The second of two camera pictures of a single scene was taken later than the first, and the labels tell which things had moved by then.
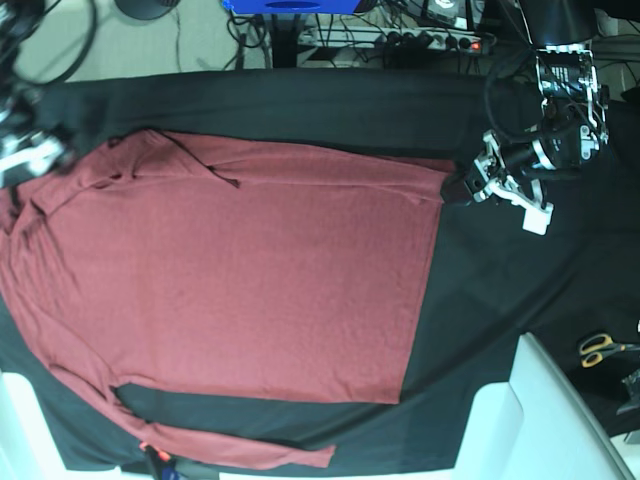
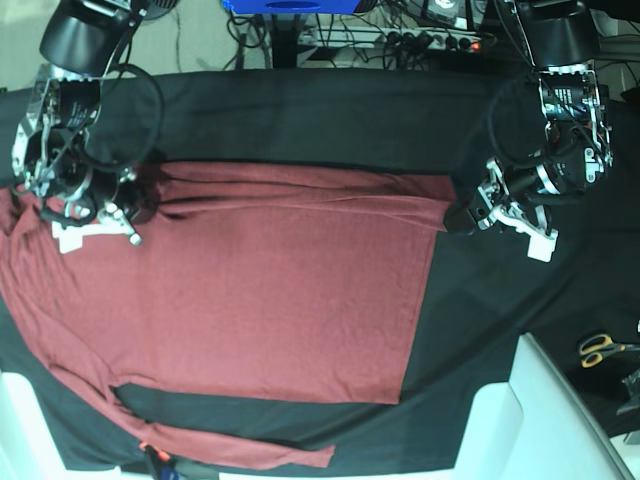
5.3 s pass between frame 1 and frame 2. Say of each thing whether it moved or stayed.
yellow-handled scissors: stayed
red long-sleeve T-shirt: moved
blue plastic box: stayed
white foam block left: stayed
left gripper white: moved
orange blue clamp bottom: stayed
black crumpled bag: stayed
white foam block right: stayed
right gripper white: moved
